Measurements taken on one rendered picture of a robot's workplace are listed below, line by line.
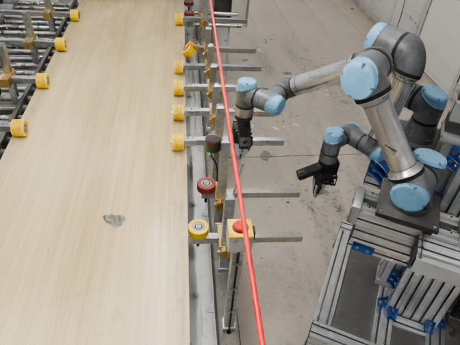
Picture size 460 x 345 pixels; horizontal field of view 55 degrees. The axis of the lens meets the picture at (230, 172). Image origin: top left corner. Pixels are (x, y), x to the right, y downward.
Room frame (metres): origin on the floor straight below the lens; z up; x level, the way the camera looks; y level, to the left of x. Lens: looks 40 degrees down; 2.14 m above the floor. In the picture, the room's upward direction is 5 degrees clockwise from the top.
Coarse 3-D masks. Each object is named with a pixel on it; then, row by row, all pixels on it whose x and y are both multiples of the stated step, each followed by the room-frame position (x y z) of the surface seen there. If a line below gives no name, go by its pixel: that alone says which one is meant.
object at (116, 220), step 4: (104, 216) 1.15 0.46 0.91; (108, 216) 1.15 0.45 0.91; (112, 216) 1.15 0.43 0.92; (116, 216) 1.16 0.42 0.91; (120, 216) 1.16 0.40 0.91; (124, 216) 1.16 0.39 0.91; (108, 220) 1.13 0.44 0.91; (112, 220) 1.13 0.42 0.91; (116, 220) 1.13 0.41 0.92; (120, 220) 1.14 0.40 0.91; (112, 224) 1.12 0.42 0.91; (116, 224) 1.12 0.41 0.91; (120, 224) 1.12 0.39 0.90
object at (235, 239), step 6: (228, 222) 0.88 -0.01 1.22; (246, 222) 0.89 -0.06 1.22; (228, 228) 0.86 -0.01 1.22; (252, 228) 0.87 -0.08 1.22; (228, 234) 0.85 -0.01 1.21; (234, 234) 0.84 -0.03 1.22; (240, 234) 0.84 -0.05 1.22; (252, 234) 0.84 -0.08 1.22; (228, 240) 0.84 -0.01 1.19; (234, 240) 0.83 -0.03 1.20; (240, 240) 0.83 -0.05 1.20; (252, 240) 0.84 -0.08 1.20; (228, 246) 0.83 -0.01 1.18; (234, 246) 0.83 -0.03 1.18; (240, 246) 0.83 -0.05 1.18; (228, 252) 0.83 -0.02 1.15; (234, 252) 0.83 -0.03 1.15; (240, 252) 0.83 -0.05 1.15
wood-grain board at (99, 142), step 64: (128, 0) 3.52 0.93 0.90; (64, 64) 2.35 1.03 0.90; (128, 64) 2.42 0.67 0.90; (64, 128) 1.71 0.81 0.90; (128, 128) 1.76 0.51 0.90; (0, 192) 1.24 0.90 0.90; (64, 192) 1.27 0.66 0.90; (128, 192) 1.30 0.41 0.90; (0, 256) 0.93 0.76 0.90; (64, 256) 0.95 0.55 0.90; (128, 256) 0.98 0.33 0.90; (0, 320) 0.69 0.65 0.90; (64, 320) 0.71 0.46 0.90; (128, 320) 0.73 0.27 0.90
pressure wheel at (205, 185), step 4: (200, 180) 1.41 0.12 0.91; (204, 180) 1.42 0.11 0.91; (208, 180) 1.42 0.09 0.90; (212, 180) 1.42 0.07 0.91; (200, 184) 1.39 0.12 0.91; (204, 184) 1.39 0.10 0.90; (208, 184) 1.40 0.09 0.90; (212, 184) 1.39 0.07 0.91; (200, 188) 1.37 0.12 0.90; (204, 188) 1.36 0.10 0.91; (208, 188) 1.37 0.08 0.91; (212, 188) 1.37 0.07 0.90; (200, 192) 1.37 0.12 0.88; (204, 192) 1.36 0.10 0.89; (208, 192) 1.36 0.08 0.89; (212, 192) 1.37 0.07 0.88; (204, 200) 1.40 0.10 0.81
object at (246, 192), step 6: (228, 192) 1.40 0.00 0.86; (246, 192) 1.41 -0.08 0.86; (252, 192) 1.42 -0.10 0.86; (258, 192) 1.42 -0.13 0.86; (264, 192) 1.42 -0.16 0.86; (270, 192) 1.43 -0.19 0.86; (276, 192) 1.43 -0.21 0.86; (282, 192) 1.43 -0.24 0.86; (288, 192) 1.44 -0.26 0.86; (294, 192) 1.44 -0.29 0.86; (300, 192) 1.45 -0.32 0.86; (204, 198) 1.38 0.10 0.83; (210, 198) 1.39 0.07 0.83
